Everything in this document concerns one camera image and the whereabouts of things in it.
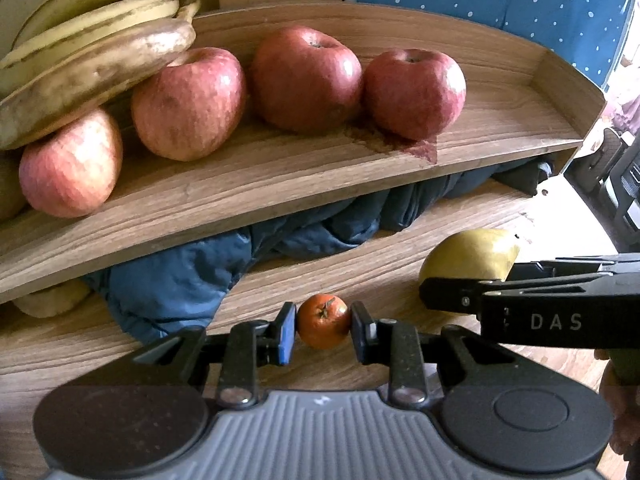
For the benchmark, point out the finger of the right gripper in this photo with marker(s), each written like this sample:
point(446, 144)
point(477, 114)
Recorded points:
point(455, 295)

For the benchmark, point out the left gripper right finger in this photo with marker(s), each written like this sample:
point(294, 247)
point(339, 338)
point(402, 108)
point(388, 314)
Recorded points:
point(372, 339)

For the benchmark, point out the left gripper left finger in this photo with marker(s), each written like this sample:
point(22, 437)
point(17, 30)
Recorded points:
point(277, 340)

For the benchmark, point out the yellow green pear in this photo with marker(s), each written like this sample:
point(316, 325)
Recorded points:
point(477, 254)

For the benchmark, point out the person's right hand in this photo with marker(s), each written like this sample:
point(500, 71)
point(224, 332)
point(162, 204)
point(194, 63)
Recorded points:
point(623, 401)

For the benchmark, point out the dark blue cloth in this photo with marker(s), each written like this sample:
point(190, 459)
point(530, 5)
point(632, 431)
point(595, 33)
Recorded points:
point(157, 295)

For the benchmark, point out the wooden curved shelf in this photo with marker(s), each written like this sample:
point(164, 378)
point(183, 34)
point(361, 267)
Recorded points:
point(523, 100)

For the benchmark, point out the red apple rightmost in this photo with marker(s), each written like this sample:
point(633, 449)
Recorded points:
point(414, 93)

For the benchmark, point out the pale red apple leftmost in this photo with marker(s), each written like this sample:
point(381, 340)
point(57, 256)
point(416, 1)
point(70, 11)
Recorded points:
point(72, 173)

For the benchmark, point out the brown kiwi right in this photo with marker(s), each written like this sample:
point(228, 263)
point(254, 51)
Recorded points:
point(12, 200)

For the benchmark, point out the spotted bottom banana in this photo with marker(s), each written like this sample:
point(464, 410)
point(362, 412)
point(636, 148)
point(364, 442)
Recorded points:
point(90, 77)

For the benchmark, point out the yellow middle banana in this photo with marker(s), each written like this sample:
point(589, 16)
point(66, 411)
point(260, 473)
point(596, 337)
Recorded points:
point(34, 56)

